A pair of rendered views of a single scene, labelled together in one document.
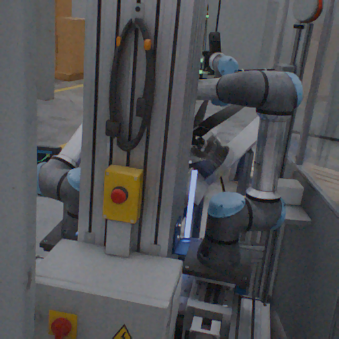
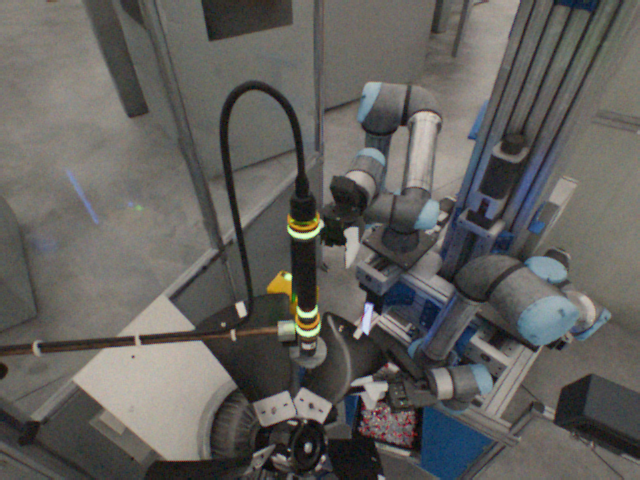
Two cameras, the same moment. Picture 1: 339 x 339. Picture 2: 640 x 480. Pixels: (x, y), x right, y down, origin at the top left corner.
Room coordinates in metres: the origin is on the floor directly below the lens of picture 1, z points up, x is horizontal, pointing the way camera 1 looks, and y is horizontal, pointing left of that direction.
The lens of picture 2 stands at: (2.56, 0.16, 2.16)
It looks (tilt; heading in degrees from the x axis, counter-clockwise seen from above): 46 degrees down; 214
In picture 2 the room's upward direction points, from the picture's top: straight up
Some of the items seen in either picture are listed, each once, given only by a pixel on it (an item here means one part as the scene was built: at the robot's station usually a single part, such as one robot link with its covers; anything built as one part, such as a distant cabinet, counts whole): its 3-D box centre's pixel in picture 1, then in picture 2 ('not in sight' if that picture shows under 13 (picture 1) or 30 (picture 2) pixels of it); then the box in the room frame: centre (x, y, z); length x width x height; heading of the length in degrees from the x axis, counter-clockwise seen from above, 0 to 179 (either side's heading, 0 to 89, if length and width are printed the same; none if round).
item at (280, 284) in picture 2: not in sight; (293, 295); (1.92, -0.39, 1.02); 0.16 x 0.10 x 0.11; 94
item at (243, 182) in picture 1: (233, 245); not in sight; (2.41, -0.39, 0.58); 0.09 x 0.05 x 1.15; 4
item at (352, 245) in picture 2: not in sight; (350, 254); (2.13, -0.06, 1.64); 0.09 x 0.03 x 0.06; 36
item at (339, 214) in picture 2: (212, 61); (344, 217); (2.04, -0.13, 1.63); 0.12 x 0.08 x 0.09; 15
